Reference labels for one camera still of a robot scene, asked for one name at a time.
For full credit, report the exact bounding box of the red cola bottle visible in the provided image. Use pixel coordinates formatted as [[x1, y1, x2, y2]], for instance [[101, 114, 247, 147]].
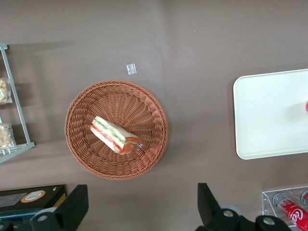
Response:
[[272, 192, 308, 231]]

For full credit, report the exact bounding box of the round brown wicker basket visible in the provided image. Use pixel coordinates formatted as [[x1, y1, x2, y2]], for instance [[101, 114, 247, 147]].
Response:
[[64, 79, 169, 180]]

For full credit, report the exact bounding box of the cream plastic tray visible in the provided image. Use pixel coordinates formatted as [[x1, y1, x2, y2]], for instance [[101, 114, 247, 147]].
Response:
[[232, 68, 308, 160]]

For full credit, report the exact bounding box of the triangle sandwich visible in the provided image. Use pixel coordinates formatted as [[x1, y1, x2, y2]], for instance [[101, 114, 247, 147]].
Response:
[[90, 115, 145, 155]]

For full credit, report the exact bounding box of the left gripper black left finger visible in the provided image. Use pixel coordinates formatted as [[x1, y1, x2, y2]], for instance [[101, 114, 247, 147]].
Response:
[[29, 184, 89, 231]]

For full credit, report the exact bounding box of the grey metal wire rack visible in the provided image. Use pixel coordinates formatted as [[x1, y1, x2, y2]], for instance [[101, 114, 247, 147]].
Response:
[[0, 42, 36, 164]]

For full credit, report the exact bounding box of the black food warmer cabinet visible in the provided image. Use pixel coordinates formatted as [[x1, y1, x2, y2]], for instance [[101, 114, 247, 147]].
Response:
[[0, 184, 67, 227]]

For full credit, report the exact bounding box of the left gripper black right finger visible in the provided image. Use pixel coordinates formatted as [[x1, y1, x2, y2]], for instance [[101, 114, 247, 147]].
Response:
[[197, 182, 292, 231]]

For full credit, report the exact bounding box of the clear bag of puffed snacks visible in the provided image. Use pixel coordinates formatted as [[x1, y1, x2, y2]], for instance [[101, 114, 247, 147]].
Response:
[[0, 123, 16, 150], [0, 78, 13, 105]]

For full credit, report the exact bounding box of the clear acrylic bottle rack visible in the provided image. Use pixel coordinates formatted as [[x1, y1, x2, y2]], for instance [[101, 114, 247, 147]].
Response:
[[261, 185, 308, 231]]

